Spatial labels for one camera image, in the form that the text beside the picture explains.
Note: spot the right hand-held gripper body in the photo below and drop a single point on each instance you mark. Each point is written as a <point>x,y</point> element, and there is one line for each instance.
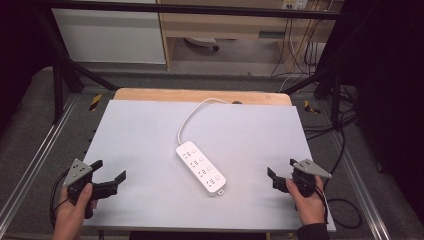
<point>305,176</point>

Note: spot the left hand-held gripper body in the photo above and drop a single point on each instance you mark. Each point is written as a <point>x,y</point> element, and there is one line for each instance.
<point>78,173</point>

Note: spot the person's right hand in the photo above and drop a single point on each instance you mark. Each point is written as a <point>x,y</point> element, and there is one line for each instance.
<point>308,206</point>

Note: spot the person's left hand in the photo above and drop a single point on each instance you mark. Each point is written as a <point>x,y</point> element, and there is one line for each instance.
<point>71,213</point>

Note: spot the white table mat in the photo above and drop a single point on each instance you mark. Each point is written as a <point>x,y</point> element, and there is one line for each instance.
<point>150,140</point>

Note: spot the yellow black tape strip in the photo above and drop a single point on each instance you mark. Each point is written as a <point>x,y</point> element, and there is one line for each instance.
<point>310,107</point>
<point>95,102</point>

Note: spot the white power strip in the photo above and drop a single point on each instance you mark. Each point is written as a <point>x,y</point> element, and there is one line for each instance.
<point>201,168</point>

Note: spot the black metal stand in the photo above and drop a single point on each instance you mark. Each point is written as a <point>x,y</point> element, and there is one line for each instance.
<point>330,83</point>
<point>63,76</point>

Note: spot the wooden table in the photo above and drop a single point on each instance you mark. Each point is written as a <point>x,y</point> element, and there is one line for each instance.
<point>166,95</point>

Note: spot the black curtain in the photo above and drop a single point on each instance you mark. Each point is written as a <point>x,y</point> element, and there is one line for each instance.
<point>16,43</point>
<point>390,83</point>

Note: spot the white cabinet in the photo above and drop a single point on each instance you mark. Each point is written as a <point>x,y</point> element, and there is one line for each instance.
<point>110,36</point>

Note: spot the white chair base with caster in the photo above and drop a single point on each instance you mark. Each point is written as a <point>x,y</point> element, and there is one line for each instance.
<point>202,42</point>

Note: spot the aluminium rail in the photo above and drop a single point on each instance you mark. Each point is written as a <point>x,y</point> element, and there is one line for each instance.
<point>361,186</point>
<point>36,160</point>

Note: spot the white wall socket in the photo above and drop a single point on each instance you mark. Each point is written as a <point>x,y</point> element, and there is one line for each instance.
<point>294,4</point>

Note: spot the black metal frame bar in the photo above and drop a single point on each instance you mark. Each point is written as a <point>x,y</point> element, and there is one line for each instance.
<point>186,9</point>

